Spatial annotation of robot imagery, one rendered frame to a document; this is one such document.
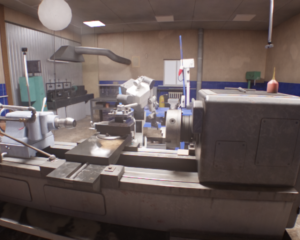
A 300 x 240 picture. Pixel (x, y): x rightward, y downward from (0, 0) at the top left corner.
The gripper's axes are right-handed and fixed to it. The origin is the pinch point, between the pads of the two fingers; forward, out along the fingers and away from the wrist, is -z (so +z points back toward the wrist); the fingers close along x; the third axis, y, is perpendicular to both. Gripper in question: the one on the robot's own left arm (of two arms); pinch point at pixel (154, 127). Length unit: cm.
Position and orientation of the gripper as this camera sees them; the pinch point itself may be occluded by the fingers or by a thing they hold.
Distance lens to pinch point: 281.1
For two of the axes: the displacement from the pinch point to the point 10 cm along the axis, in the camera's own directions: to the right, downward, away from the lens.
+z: -1.6, -7.9, -5.9
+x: 7.7, 2.7, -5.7
